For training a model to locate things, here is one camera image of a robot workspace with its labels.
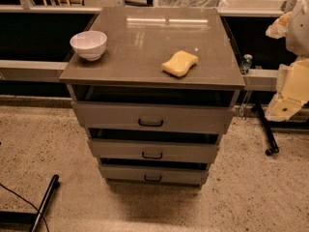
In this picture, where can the grey drawer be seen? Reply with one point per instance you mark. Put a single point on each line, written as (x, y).
(149, 150)
(153, 117)
(153, 174)

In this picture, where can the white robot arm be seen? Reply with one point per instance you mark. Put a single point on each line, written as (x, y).
(292, 84)

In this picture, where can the grey drawer cabinet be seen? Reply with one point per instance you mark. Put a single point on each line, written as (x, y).
(139, 41)

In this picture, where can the grey top drawer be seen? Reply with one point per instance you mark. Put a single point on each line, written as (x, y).
(153, 117)

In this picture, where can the grey bottom drawer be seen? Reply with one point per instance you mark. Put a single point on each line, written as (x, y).
(153, 174)

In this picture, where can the yellow sponge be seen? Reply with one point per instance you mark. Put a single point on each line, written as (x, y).
(180, 63)

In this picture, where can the white bowl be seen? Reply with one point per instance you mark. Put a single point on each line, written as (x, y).
(89, 45)

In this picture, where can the green soda can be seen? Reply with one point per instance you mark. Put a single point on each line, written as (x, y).
(246, 63)

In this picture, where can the black pole on floor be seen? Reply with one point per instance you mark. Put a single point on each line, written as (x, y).
(39, 215)

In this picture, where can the black stand leg with wheels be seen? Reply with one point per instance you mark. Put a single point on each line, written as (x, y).
(273, 147)

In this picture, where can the grey metal rail frame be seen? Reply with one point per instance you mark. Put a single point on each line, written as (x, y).
(35, 43)

